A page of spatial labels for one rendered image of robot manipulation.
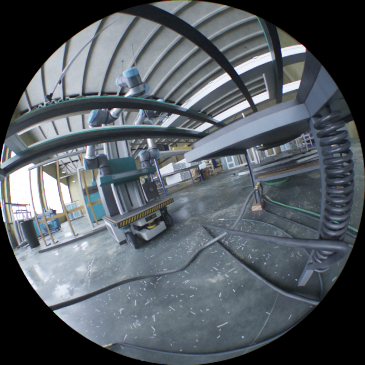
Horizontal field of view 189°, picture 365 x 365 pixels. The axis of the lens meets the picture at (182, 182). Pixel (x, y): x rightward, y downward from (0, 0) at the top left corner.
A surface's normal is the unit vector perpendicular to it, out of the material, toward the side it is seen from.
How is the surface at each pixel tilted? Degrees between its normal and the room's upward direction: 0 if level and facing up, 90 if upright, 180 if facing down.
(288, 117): 90
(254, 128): 90
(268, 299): 0
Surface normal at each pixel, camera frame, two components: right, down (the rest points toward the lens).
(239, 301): -0.30, -0.95
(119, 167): 0.74, -0.22
